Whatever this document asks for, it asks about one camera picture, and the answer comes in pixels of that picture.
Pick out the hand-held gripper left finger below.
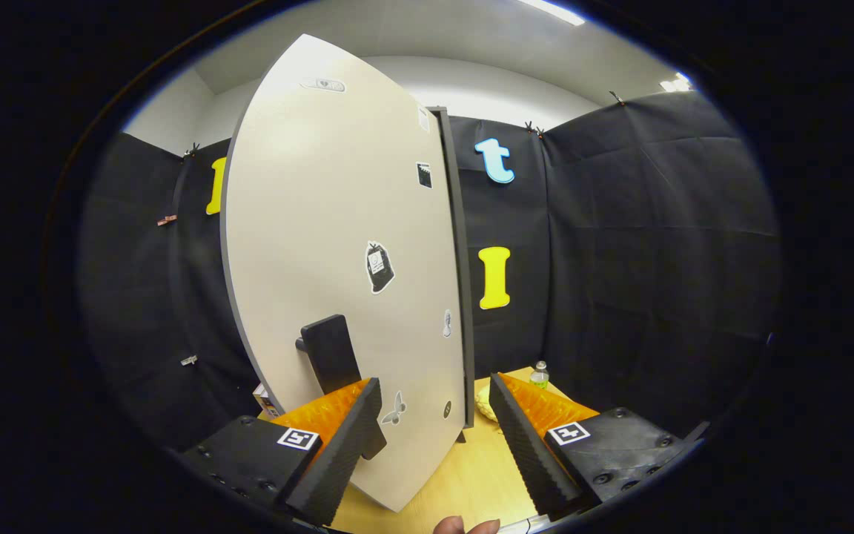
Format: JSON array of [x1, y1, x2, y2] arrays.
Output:
[[179, 377, 387, 527]]

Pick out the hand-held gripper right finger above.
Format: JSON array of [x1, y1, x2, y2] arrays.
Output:
[[488, 372, 706, 520]]

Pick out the black door handle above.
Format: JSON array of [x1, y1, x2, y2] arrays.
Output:
[[295, 314, 388, 461]]

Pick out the grey shoe cabinet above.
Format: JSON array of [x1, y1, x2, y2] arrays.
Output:
[[427, 106, 476, 444]]

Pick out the beige shoe cabinet door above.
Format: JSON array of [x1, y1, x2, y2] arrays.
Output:
[[219, 33, 469, 514]]

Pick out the pale yellow knobbly object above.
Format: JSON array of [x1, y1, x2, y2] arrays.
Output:
[[475, 382, 503, 423]]

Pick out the white book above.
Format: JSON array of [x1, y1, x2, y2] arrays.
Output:
[[253, 383, 283, 420]]

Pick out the black backdrop cloth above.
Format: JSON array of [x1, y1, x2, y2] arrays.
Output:
[[79, 89, 782, 453]]

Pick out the long ceiling light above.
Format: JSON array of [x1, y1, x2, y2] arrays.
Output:
[[520, 0, 587, 27]]

